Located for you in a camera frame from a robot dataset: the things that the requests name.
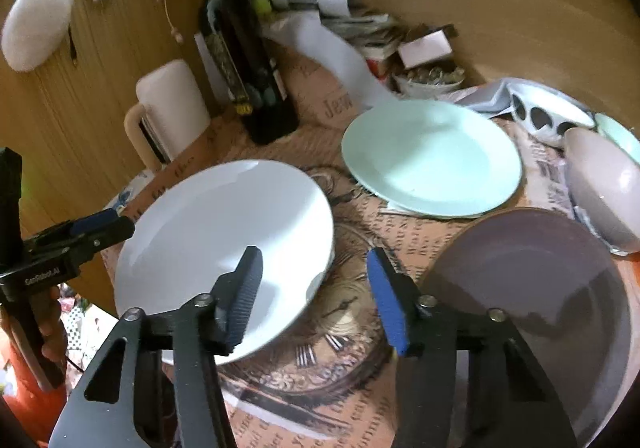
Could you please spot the silver foil wrapper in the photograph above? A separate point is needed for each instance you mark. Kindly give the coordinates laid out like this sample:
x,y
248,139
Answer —
x,y
482,101

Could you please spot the red container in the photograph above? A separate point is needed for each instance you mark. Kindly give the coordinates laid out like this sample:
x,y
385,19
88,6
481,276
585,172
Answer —
x,y
25,403

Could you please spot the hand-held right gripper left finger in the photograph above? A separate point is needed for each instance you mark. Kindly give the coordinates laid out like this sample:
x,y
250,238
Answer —
x,y
245,298

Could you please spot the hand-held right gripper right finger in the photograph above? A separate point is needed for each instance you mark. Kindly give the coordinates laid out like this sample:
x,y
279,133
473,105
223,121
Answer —
x,y
387,303

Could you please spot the grey plate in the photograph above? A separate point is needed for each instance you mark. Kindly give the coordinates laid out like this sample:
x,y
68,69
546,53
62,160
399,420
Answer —
x,y
530,268

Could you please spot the pale green bowl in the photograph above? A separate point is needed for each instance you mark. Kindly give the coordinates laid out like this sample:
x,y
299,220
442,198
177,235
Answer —
x,y
620,133

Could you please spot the white fluffy pad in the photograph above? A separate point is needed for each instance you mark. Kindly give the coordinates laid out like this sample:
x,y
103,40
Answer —
x,y
35,28

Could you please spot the small white bowl with scraps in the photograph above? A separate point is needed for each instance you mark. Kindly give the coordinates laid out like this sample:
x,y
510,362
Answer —
x,y
425,87

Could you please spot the newspaper print tablecloth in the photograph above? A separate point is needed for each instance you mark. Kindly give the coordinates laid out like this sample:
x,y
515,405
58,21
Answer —
x,y
350,238

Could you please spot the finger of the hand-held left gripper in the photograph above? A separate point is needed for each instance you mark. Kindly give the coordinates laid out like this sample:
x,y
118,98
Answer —
x,y
95,222
107,234

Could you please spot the person's left hand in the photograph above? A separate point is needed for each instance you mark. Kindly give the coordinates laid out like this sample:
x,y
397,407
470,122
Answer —
x,y
50,328

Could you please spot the long white paper strip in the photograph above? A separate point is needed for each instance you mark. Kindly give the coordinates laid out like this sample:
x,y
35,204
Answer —
x,y
345,63

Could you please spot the dark glass bottle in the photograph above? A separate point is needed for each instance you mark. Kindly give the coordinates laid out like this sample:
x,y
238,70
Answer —
x,y
230,43

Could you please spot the pale green plate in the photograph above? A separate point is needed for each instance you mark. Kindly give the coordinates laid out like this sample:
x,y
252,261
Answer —
x,y
430,158

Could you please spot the patterned cloth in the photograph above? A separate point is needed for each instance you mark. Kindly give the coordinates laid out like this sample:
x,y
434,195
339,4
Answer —
x,y
95,328

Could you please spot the white mug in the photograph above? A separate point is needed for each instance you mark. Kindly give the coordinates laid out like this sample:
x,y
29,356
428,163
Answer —
x,y
175,103

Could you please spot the white plate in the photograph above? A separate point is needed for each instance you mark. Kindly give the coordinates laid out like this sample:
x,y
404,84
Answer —
x,y
215,228

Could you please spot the white lilac bowl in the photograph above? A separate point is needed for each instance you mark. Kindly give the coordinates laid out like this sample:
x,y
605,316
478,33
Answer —
x,y
600,183

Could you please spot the white bowl with black spots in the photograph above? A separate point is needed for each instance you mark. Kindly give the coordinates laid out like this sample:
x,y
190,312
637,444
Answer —
x,y
550,101

